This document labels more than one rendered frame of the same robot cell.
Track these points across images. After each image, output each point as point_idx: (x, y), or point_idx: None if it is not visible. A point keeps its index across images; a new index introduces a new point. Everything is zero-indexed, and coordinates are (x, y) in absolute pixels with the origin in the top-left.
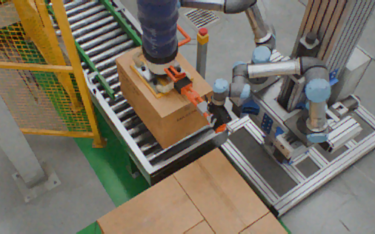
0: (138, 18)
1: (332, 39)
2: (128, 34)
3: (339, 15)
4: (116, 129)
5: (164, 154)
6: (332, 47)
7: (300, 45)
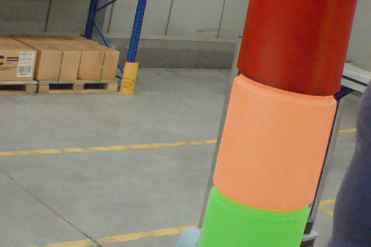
0: None
1: (316, 200)
2: None
3: (325, 151)
4: None
5: None
6: (316, 213)
7: (304, 246)
